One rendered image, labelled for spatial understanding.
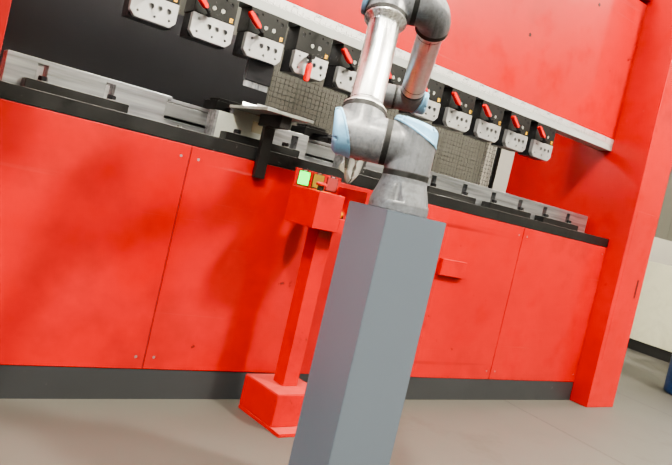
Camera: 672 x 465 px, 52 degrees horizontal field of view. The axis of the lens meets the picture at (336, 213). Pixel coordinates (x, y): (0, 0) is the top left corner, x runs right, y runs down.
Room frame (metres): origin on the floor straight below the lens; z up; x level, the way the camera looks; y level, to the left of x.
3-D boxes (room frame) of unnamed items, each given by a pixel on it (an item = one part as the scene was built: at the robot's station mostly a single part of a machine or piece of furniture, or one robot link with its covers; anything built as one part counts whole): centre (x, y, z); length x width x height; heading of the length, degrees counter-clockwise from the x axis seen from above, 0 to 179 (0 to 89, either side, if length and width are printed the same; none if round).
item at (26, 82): (2.02, 0.82, 0.89); 0.30 x 0.05 x 0.03; 127
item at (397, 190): (1.71, -0.15, 0.82); 0.15 x 0.15 x 0.10
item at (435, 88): (2.89, -0.24, 1.26); 0.15 x 0.09 x 0.17; 127
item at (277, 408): (2.27, 0.02, 0.06); 0.25 x 0.20 x 0.12; 39
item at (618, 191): (3.93, -1.34, 1.15); 0.85 x 0.25 x 2.30; 37
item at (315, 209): (2.29, 0.04, 0.75); 0.20 x 0.16 x 0.18; 129
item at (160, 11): (2.17, 0.72, 1.26); 0.15 x 0.09 x 0.17; 127
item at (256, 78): (2.43, 0.38, 1.13); 0.10 x 0.02 x 0.10; 127
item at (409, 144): (1.71, -0.14, 0.94); 0.13 x 0.12 x 0.14; 89
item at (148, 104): (2.10, 0.82, 0.92); 0.50 x 0.06 x 0.10; 127
